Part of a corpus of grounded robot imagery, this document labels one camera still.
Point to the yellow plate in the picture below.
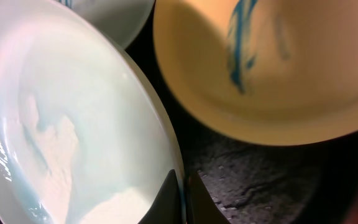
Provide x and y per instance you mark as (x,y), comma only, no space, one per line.
(272,72)

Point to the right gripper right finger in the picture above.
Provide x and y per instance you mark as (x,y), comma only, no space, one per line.
(200,208)

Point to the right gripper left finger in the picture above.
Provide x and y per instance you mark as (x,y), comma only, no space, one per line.
(166,208)

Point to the mint plate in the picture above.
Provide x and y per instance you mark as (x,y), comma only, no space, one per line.
(84,137)
(121,20)

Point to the round black tray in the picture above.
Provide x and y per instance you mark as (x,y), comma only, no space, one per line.
(249,183)

